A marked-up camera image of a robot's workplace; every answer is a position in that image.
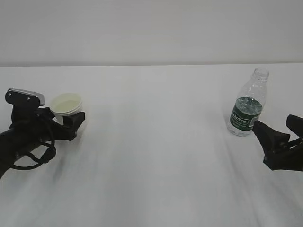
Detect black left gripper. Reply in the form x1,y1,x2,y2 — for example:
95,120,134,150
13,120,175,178
35,107,85,142

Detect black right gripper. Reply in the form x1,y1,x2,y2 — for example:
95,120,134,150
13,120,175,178
253,114,303,171

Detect white paper cup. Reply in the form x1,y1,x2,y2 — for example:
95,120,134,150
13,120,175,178
49,93,83,125

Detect clear plastic water bottle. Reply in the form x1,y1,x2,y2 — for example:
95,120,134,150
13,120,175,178
227,67,269,137

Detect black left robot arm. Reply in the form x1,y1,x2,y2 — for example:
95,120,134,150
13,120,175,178
0,107,85,177

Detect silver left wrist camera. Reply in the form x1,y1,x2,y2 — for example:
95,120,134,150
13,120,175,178
5,88,45,123

